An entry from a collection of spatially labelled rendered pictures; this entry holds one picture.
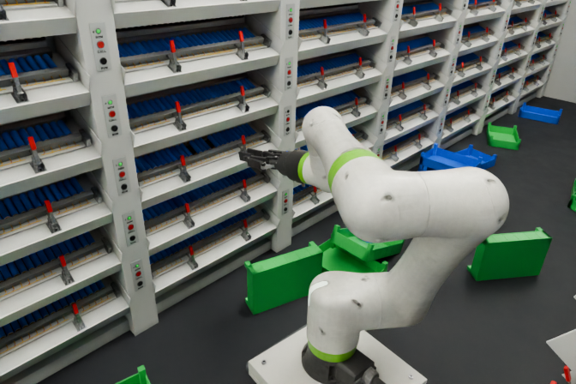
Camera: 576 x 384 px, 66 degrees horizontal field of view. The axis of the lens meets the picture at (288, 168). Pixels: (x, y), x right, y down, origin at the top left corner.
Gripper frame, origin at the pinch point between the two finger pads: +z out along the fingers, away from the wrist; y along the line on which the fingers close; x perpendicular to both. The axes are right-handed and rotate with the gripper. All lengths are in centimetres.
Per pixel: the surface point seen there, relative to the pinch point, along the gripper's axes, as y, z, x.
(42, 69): -47, 21, 35
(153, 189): -24.4, 22.7, -7.7
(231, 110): 9.8, 19.9, 11.5
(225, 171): 3.2, 21.2, -10.3
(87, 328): -54, 28, -46
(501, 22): 240, 16, 20
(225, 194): 7.6, 30.0, -22.7
